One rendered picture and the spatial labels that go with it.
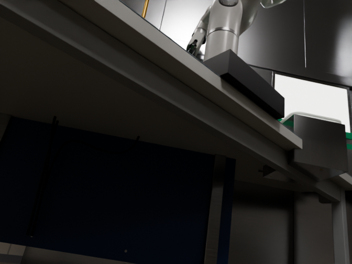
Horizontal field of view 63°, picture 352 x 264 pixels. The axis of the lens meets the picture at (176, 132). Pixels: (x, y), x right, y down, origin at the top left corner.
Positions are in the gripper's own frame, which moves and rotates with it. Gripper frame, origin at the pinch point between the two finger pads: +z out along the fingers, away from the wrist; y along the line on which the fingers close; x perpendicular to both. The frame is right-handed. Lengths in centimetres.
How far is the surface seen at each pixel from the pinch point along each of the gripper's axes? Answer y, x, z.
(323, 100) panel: -15, 71, -22
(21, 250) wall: -248, -102, 135
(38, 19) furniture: 74, -12, 56
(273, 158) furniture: 34, 40, 42
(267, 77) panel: -13.3, 39.1, -20.6
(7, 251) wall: -240, -112, 140
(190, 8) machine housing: -14.7, -14.2, -44.6
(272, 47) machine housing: -16, 36, -43
